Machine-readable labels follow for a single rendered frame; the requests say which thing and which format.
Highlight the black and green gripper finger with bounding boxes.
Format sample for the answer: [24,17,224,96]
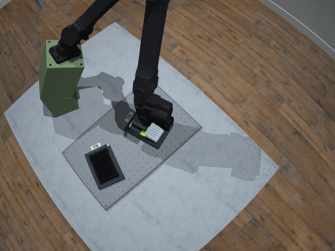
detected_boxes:
[139,130,148,137]

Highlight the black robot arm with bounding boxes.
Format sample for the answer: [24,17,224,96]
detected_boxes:
[49,0,174,131]

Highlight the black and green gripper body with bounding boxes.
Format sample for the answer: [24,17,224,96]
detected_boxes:
[130,113,148,133]

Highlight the white label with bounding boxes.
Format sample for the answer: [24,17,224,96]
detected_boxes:
[125,112,134,122]
[91,142,101,150]

